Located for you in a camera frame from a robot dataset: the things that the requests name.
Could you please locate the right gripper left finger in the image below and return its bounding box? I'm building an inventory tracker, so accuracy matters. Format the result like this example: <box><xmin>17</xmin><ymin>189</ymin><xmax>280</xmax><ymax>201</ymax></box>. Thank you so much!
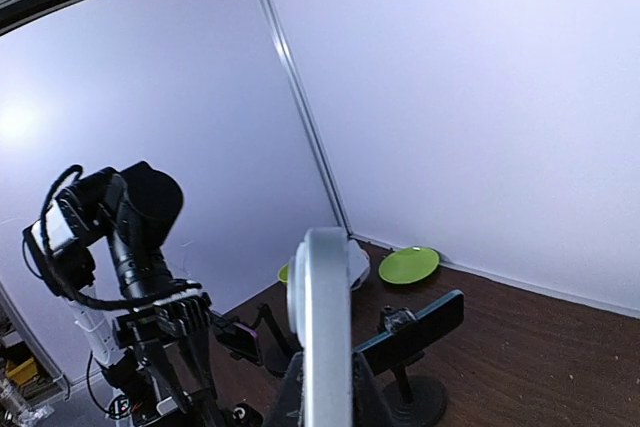
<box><xmin>263</xmin><ymin>352</ymin><xmax>304</xmax><ymax>427</ymax></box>

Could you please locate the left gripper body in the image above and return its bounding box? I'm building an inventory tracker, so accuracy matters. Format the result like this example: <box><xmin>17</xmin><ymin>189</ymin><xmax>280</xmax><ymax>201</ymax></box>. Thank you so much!
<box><xmin>115</xmin><ymin>292</ymin><xmax>212</xmax><ymax>362</ymax></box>

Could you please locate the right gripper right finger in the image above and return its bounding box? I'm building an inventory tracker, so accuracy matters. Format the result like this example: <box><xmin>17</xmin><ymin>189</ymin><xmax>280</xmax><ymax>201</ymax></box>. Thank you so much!
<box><xmin>352</xmin><ymin>350</ymin><xmax>394</xmax><ymax>427</ymax></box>

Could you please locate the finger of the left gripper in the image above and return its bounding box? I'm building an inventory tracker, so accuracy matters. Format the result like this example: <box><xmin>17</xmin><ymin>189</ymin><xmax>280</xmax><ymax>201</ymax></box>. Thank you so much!
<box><xmin>134</xmin><ymin>341</ymin><xmax>190</xmax><ymax>414</ymax></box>
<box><xmin>179</xmin><ymin>331</ymin><xmax>220</xmax><ymax>426</ymax></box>

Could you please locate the black round-base tall stand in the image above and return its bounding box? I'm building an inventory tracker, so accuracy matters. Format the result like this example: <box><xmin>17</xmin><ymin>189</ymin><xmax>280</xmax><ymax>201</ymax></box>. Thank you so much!
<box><xmin>379</xmin><ymin>306</ymin><xmax>447</xmax><ymax>426</ymax></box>

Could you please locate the dark blue-edged smartphone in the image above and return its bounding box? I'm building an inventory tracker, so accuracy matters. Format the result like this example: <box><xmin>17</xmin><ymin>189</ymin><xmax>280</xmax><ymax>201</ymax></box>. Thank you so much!
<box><xmin>353</xmin><ymin>290</ymin><xmax>465</xmax><ymax>376</ymax></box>

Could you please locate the white smartphone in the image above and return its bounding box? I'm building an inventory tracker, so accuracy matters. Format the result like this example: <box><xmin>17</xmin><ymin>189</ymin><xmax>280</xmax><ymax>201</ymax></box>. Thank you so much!
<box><xmin>287</xmin><ymin>227</ymin><xmax>353</xmax><ymax>426</ymax></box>

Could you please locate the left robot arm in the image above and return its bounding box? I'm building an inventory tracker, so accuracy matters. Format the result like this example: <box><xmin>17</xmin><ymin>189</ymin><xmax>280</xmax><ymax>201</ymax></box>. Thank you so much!
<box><xmin>23</xmin><ymin>161</ymin><xmax>226</xmax><ymax>426</ymax></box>

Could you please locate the black stand left centre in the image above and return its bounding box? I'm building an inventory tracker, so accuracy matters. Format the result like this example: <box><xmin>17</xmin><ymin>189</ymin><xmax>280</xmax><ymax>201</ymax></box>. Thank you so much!
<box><xmin>255</xmin><ymin>303</ymin><xmax>296</xmax><ymax>378</ymax></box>

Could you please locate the black phone pink edge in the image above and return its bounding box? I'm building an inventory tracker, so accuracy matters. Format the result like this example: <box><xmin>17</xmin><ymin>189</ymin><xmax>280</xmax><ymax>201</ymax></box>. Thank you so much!
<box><xmin>213</xmin><ymin>316</ymin><xmax>263</xmax><ymax>366</ymax></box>

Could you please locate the green bowl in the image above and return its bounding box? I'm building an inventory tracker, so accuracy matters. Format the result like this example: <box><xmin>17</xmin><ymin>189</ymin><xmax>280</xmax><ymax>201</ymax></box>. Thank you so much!
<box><xmin>277</xmin><ymin>263</ymin><xmax>290</xmax><ymax>284</ymax></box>

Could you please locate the white patterned bowl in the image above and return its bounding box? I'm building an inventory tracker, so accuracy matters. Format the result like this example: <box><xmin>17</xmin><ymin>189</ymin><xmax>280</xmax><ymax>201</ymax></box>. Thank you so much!
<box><xmin>348</xmin><ymin>239</ymin><xmax>371</xmax><ymax>291</ymax></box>

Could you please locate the green plate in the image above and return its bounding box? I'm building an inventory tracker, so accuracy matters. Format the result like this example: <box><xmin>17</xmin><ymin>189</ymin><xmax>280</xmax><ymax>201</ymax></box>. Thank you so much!
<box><xmin>378</xmin><ymin>247</ymin><xmax>440</xmax><ymax>285</ymax></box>

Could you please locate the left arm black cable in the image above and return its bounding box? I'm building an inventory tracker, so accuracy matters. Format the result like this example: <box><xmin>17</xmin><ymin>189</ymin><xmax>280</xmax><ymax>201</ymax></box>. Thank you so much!
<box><xmin>36</xmin><ymin>163</ymin><xmax>203</xmax><ymax>313</ymax></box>

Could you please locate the left aluminium frame post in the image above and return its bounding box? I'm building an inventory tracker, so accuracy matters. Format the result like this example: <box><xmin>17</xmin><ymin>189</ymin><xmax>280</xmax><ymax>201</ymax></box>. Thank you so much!
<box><xmin>259</xmin><ymin>0</ymin><xmax>353</xmax><ymax>236</ymax></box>

